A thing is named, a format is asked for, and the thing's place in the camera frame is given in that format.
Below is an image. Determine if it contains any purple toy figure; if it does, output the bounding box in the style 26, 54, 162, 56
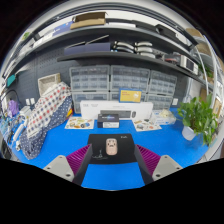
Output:
8, 99, 20, 118

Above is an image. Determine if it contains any small black box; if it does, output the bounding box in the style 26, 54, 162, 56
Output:
96, 113, 120, 129

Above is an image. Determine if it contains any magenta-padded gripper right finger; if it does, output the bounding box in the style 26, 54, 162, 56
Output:
133, 143, 184, 186

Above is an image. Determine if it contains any dark wall shelf unit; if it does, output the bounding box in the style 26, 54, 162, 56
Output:
3, 11, 224, 98

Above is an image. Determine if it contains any white woven basket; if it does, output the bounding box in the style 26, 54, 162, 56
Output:
37, 73, 62, 96

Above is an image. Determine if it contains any yellow and blue box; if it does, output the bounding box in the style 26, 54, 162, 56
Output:
118, 88, 143, 104

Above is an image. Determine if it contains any navy white dotted cloth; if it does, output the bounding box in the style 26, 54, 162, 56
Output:
19, 96, 74, 160

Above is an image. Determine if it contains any clear plastic box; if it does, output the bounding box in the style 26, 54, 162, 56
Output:
151, 109, 177, 126

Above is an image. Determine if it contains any teal wall bin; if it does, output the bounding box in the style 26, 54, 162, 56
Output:
5, 73, 17, 88

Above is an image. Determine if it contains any white tube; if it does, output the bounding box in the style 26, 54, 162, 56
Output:
11, 114, 31, 144

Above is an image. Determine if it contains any pink computer mouse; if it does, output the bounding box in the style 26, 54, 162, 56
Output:
105, 137, 118, 156

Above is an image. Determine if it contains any red blue checkered cloth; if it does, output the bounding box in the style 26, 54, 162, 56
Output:
26, 82, 73, 138

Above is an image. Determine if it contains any colourful sticker sheet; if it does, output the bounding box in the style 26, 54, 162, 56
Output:
132, 118, 163, 133
64, 116, 95, 130

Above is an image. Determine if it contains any green potted plant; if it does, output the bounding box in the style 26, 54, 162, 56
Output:
176, 94, 219, 146

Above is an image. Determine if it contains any long white keyboard box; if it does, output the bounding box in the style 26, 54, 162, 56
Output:
79, 99, 154, 121

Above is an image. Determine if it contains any black mouse pad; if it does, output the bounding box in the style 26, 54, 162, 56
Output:
87, 133, 138, 165

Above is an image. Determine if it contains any small white box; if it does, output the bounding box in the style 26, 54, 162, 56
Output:
18, 106, 33, 118

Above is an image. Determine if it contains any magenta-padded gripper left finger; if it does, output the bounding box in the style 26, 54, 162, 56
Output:
43, 143, 94, 187

